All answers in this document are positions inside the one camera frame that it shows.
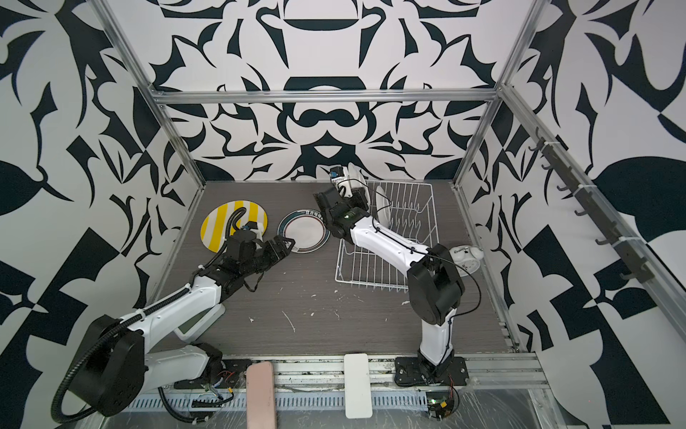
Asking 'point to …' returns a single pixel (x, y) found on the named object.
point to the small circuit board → (439, 404)
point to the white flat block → (357, 386)
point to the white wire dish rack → (412, 214)
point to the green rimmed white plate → (307, 228)
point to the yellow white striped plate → (213, 227)
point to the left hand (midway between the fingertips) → (288, 241)
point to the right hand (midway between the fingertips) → (361, 187)
